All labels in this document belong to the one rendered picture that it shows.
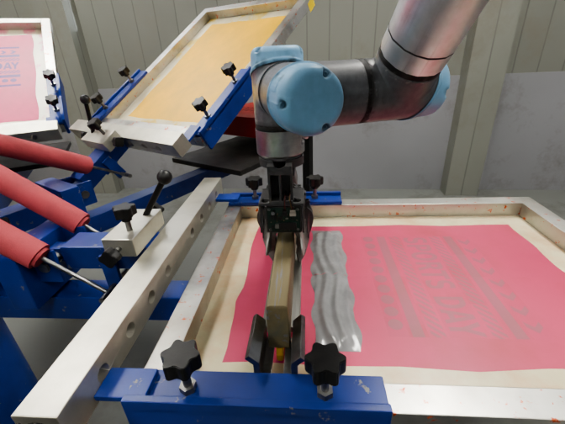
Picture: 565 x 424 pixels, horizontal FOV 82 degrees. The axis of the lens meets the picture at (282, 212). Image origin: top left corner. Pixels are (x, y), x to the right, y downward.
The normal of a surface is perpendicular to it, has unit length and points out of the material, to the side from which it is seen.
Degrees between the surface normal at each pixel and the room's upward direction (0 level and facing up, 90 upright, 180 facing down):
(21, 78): 32
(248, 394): 0
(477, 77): 90
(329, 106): 90
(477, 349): 0
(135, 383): 0
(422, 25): 117
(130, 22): 90
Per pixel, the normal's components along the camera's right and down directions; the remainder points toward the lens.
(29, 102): 0.19, -0.56
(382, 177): -0.12, 0.44
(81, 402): 1.00, -0.01
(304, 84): 0.24, 0.43
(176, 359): -0.04, -0.90
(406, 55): -0.52, 0.74
